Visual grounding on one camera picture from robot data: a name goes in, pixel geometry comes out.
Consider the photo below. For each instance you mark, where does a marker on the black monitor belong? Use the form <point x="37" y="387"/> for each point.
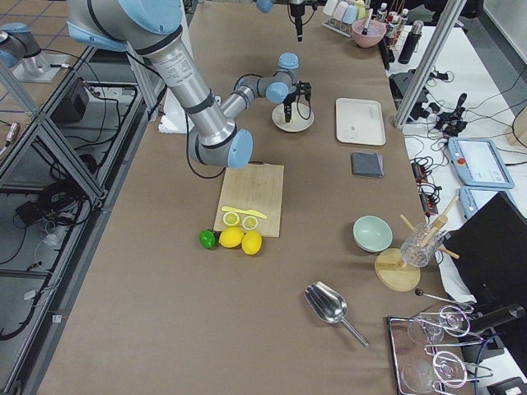
<point x="491" y="246"/>

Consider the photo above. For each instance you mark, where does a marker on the pink bowl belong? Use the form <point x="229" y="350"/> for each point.
<point x="375" y="33"/>

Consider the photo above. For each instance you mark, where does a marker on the whole yellow lemon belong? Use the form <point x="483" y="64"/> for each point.
<point x="231" y="237"/>
<point x="252" y="242"/>

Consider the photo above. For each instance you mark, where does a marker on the upper whole yellow lemon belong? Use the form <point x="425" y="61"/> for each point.
<point x="231" y="237"/>

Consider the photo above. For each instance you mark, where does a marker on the aluminium frame post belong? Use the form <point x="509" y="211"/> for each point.
<point x="449" y="16"/>

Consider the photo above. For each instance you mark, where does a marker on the grey folded cloth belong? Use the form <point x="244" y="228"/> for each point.
<point x="367" y="164"/>

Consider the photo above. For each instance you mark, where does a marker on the lower lemon half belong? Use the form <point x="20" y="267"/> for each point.
<point x="250" y="223"/>

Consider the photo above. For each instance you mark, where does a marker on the yellow plastic knife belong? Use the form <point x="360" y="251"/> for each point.
<point x="249" y="212"/>

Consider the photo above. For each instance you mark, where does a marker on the pastel cup row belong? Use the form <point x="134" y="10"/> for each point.
<point x="345" y="12"/>

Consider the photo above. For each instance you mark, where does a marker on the wooden cup rack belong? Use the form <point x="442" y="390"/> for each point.
<point x="398" y="275"/>

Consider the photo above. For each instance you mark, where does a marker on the black thermos bottle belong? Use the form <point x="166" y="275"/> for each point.
<point x="411" y="42"/>

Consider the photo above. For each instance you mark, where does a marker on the metal wire glass rack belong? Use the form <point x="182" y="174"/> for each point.
<point x="426" y="351"/>

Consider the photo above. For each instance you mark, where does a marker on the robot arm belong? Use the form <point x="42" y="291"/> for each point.
<point x="18" y="45"/>
<point x="153" y="29"/>

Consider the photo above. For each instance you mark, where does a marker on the cream rectangular tray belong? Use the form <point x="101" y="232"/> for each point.
<point x="359" y="122"/>

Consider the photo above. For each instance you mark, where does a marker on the cream round plate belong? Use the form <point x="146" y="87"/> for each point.
<point x="299" y="123"/>

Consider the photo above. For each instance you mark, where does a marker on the lower whole yellow lemon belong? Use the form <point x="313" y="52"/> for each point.
<point x="252" y="242"/>

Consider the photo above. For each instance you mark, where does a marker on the upper lemon half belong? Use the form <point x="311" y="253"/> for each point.
<point x="231" y="218"/>

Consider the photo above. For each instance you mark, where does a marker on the lemon half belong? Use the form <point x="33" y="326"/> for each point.
<point x="231" y="218"/>
<point x="250" y="223"/>

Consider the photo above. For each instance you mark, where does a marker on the wooden cutting board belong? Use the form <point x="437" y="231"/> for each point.
<point x="256" y="187"/>

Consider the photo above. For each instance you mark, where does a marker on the clear glass cup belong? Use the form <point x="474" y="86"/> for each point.
<point x="416" y="254"/>

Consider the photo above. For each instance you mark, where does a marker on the lower teach pendant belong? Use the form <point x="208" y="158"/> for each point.
<point x="473" y="198"/>

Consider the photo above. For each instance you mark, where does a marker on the metal scoop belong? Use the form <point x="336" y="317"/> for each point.
<point x="331" y="307"/>

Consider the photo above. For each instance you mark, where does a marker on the teach pendant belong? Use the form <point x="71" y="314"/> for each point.
<point x="478" y="163"/>
<point x="473" y="198"/>

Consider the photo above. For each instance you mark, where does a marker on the green lime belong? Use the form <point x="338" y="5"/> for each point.
<point x="209" y="238"/>

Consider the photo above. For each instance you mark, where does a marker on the mint green bowl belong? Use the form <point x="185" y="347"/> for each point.
<point x="372" y="234"/>

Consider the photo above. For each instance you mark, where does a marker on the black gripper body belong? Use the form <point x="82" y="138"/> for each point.
<point x="297" y="16"/>
<point x="287" y="100"/>

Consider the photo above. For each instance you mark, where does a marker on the upper teach pendant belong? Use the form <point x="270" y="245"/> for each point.
<point x="478" y="163"/>

